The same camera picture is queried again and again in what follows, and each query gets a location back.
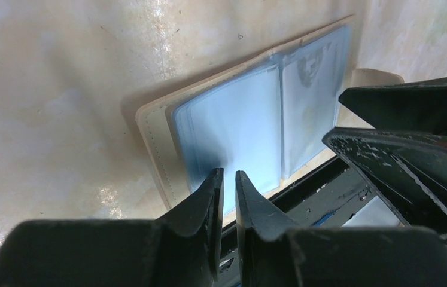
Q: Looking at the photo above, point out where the beige card holder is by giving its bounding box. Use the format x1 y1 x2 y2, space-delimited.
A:
135 16 404 223

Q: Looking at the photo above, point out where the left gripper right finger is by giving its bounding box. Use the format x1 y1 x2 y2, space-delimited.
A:
235 170 447 286

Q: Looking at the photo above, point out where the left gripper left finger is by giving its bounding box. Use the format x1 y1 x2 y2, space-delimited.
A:
0 168 224 286

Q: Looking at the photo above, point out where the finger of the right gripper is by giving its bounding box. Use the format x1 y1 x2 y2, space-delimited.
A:
323 127 447 235
339 77 447 135

